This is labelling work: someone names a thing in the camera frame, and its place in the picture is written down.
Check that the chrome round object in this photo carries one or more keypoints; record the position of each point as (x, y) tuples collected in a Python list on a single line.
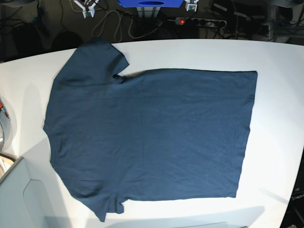
[(5, 126)]

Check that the blue plastic box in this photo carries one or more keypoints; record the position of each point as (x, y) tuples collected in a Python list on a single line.
[(150, 3)]

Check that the black power strip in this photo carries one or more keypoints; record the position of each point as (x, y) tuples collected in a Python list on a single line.
[(200, 22)]

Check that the dark blue T-shirt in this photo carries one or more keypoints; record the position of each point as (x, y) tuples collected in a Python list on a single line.
[(165, 134)]

